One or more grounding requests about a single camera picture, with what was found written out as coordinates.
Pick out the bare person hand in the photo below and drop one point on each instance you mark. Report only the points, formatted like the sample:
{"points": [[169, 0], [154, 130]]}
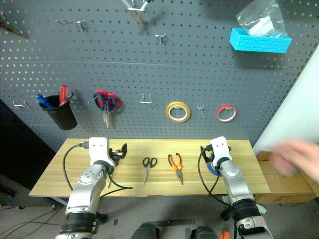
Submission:
{"points": [[296, 159]]}

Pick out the blue tape roll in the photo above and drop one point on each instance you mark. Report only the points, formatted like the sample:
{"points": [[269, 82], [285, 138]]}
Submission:
{"points": [[211, 171]]}

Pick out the orange black needle-nose pliers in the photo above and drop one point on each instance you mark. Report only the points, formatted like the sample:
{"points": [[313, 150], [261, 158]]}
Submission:
{"points": [[177, 169]]}

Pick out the white panel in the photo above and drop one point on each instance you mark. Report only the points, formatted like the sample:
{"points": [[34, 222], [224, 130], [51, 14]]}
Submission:
{"points": [[299, 99]]}

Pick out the black plastic cup holder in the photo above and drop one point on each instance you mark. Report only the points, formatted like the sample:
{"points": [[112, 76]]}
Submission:
{"points": [[62, 117]]}

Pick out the dark grey rounded shape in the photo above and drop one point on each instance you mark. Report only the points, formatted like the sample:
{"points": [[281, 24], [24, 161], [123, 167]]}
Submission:
{"points": [[145, 231], [204, 233]]}

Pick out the brown cardboard box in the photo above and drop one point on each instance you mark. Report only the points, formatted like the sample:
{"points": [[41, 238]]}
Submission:
{"points": [[281, 189]]}

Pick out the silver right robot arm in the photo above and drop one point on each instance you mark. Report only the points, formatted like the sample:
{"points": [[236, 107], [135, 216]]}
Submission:
{"points": [[234, 181]]}

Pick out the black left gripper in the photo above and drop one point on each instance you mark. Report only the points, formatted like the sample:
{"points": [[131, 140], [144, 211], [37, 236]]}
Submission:
{"points": [[115, 155]]}

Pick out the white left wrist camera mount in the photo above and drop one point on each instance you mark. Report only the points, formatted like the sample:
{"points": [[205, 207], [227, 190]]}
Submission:
{"points": [[98, 149]]}

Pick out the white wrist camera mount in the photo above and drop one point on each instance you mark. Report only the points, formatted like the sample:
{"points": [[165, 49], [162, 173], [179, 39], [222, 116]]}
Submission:
{"points": [[98, 149], [219, 148]]}

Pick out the blue plastic bin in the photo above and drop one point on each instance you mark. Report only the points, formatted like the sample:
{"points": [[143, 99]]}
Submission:
{"points": [[259, 43]]}

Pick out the red tape roll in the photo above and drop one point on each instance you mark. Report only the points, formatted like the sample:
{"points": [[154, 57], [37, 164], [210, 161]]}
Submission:
{"points": [[218, 114]]}

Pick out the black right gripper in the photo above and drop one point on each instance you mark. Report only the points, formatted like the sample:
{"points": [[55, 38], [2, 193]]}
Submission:
{"points": [[209, 154]]}

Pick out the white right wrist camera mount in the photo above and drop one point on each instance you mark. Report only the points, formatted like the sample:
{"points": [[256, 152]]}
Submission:
{"points": [[219, 148]]}

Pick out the yellow tape roll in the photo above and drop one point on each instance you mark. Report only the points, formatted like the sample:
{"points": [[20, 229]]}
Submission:
{"points": [[167, 112]]}

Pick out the grey metal table leg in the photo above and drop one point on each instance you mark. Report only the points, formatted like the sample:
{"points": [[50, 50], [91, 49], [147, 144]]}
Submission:
{"points": [[58, 201]]}

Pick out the metal pegboard hook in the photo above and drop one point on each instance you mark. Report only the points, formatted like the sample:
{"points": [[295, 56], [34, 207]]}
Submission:
{"points": [[200, 108], [145, 101], [160, 37], [21, 105], [79, 24], [177, 109]]}

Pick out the silver needle-nose pliers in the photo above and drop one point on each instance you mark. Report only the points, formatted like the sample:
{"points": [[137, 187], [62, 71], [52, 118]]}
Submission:
{"points": [[136, 11]]}

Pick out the orange part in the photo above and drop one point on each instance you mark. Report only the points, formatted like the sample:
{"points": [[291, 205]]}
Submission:
{"points": [[224, 235]]}

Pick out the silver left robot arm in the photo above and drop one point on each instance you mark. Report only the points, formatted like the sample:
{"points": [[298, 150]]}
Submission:
{"points": [[87, 184]]}

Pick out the clear plastic bag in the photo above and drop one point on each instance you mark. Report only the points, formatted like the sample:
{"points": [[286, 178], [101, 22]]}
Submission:
{"points": [[261, 22]]}

